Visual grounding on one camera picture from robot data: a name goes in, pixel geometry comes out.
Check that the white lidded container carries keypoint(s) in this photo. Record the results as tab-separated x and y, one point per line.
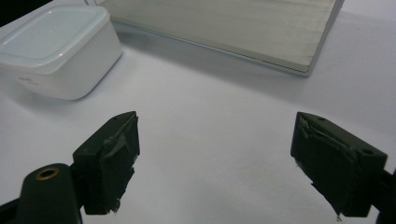
59	49

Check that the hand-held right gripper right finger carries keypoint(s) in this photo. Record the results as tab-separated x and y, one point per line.
336	161

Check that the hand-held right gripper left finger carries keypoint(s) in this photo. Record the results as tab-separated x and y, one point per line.
106	161

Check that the light wooden board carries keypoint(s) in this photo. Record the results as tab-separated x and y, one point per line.
236	28

